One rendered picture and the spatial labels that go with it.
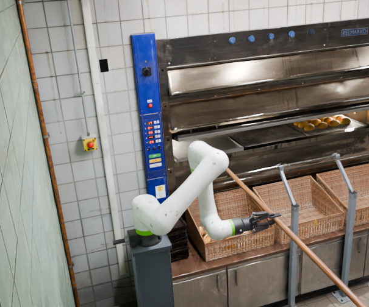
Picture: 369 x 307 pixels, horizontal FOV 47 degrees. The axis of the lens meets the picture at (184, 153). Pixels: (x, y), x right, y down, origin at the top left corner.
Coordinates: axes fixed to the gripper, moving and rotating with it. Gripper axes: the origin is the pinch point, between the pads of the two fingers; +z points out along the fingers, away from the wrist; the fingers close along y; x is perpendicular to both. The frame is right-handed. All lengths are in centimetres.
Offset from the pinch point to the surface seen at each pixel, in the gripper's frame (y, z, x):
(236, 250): 56, -1, -54
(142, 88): -61, -51, -97
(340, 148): 13, 119, -103
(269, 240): 55, 27, -55
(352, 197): 25, 86, -42
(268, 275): 80, 22, -47
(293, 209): 24, 38, -42
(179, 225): 33, -40, -65
